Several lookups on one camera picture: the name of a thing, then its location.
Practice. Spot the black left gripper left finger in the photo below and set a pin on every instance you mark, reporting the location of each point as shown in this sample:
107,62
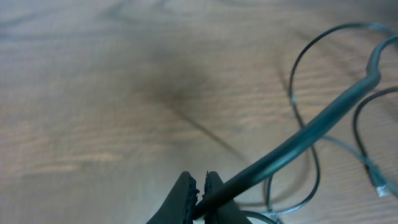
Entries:
178,206

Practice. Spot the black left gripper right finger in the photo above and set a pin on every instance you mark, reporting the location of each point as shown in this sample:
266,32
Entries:
229,213

